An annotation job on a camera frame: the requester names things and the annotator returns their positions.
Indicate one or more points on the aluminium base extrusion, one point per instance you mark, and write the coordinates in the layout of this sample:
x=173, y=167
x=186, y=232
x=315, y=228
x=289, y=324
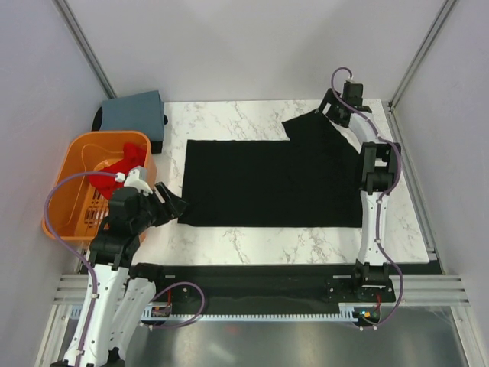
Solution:
x=418, y=290

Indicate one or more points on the aluminium frame post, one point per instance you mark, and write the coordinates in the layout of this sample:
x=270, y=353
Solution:
x=428, y=41
x=84, y=46

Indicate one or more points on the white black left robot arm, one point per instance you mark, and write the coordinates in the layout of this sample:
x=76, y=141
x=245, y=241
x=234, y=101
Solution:
x=116, y=297

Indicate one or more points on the aluminium frame post right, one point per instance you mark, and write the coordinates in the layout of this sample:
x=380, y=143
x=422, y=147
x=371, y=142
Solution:
x=428, y=41

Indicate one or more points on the orange plastic basket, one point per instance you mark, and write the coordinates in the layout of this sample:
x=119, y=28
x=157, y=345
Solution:
x=73, y=216

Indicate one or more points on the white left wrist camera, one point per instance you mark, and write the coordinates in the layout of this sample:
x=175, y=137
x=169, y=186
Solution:
x=135, y=178

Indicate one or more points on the folded grey blue t shirt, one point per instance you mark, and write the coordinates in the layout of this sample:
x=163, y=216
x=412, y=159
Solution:
x=145, y=102

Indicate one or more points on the red t shirt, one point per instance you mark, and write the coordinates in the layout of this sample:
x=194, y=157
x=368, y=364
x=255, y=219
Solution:
x=103, y=186

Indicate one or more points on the black mounting rail plate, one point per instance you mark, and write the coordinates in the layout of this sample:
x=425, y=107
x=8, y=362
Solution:
x=251, y=288

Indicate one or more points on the white slotted cable duct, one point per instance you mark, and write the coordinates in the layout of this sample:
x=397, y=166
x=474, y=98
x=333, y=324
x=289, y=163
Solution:
x=344, y=313

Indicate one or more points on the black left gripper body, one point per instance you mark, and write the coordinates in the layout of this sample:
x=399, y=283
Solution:
x=147, y=216

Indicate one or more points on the aluminium frame post left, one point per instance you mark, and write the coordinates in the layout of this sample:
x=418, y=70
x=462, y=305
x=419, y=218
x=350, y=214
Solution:
x=84, y=46

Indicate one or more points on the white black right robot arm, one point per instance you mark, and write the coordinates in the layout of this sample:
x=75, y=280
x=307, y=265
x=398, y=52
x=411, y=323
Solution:
x=378, y=173

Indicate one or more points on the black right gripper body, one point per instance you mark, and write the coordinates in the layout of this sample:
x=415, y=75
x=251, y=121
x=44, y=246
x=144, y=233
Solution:
x=333, y=112

